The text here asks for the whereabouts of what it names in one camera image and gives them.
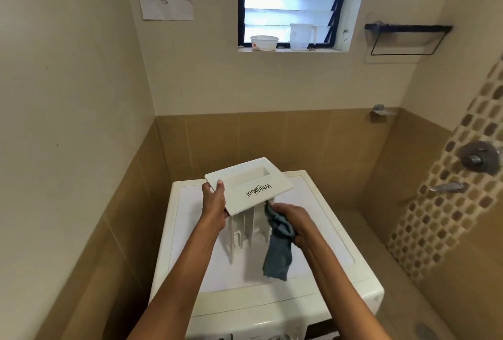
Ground person's left hand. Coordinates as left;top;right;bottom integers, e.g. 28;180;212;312
201;179;230;235

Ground translucent plastic jug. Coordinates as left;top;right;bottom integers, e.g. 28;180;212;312
289;23;319;52

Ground chrome wall tap lever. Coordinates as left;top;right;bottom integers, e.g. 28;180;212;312
428;181;470;195

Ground person's left forearm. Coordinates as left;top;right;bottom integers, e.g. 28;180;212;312
127;225;229;340

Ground round metal floor drain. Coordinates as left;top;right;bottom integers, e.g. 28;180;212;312
414;321;435;340

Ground black wall towel rack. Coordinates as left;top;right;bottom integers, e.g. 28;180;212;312
364;22;454;57

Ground grey wall shelf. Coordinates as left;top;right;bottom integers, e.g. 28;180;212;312
369;104;398;118

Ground person's right forearm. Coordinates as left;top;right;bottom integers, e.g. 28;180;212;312
298;240;392;340

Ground white detergent drawer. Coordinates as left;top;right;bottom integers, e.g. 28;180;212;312
204;156;296;266

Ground white container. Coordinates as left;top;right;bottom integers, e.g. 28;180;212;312
249;35;280;52

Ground white washing machine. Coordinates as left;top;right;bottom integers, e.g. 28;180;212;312
148;170;386;340

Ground person's right hand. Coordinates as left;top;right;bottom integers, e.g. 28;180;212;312
268;202;316;253

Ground blue cloth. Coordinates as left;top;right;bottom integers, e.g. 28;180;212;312
261;200;297;283

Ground chrome shower valve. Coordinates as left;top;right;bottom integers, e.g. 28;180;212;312
457;139;502;175

